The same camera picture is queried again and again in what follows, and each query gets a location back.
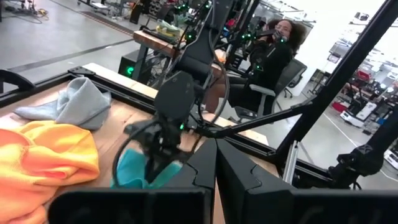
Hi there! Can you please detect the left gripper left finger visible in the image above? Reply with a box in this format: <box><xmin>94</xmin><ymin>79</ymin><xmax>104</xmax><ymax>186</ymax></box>
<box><xmin>48</xmin><ymin>138</ymin><xmax>217</xmax><ymax>224</ymax></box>

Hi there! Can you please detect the person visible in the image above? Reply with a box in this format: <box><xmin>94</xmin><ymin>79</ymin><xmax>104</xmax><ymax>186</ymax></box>
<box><xmin>203</xmin><ymin>18</ymin><xmax>307</xmax><ymax>114</ymax></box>

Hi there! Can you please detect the grey microfiber towel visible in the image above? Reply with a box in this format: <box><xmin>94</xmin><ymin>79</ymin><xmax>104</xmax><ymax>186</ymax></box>
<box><xmin>14</xmin><ymin>77</ymin><xmax>112</xmax><ymax>131</ymax></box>

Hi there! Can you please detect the grey office chair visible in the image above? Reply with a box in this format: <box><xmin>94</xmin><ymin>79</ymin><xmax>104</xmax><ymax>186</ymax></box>
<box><xmin>228</xmin><ymin>58</ymin><xmax>308</xmax><ymax>123</ymax></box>

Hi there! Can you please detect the silver aluminium extrusion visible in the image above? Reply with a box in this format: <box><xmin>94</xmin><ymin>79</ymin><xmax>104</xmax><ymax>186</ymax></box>
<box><xmin>283</xmin><ymin>139</ymin><xmax>300</xmax><ymax>185</ymax></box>

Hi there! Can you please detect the black computer tower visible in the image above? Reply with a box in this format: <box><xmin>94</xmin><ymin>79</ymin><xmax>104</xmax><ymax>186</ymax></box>
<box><xmin>118</xmin><ymin>49</ymin><xmax>147</xmax><ymax>84</ymax></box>

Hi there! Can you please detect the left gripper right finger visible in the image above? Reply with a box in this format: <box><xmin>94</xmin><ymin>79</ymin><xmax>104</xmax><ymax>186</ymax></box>
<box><xmin>216</xmin><ymin>139</ymin><xmax>398</xmax><ymax>224</ymax></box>

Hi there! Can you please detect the background wooden desk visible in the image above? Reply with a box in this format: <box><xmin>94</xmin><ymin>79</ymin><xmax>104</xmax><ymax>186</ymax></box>
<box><xmin>132</xmin><ymin>29</ymin><xmax>224</xmax><ymax>78</ymax></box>

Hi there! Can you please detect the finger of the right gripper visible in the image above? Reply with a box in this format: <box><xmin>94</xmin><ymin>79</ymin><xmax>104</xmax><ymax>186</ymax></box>
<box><xmin>155</xmin><ymin>156</ymin><xmax>183</xmax><ymax>184</ymax></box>
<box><xmin>145</xmin><ymin>155</ymin><xmax>160</xmax><ymax>184</ymax></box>

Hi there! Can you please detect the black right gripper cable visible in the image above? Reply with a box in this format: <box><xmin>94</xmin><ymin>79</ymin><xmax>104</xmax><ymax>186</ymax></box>
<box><xmin>111</xmin><ymin>58</ymin><xmax>231</xmax><ymax>188</ymax></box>

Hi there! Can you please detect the teal microfiber towel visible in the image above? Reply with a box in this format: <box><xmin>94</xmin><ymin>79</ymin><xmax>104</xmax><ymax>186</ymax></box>
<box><xmin>110</xmin><ymin>147</ymin><xmax>183</xmax><ymax>190</ymax></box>

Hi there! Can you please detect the black frame clamp bracket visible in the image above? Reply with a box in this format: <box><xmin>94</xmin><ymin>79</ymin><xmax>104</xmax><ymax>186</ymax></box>
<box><xmin>0</xmin><ymin>68</ymin><xmax>35</xmax><ymax>94</ymax></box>

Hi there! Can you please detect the orange microfiber towel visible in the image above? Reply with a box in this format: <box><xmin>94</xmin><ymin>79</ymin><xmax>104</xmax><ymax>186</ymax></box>
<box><xmin>0</xmin><ymin>120</ymin><xmax>101</xmax><ymax>224</ymax></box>

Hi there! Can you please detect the black aluminium rig frame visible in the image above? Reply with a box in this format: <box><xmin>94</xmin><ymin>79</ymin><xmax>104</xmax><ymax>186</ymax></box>
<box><xmin>0</xmin><ymin>0</ymin><xmax>398</xmax><ymax>190</ymax></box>

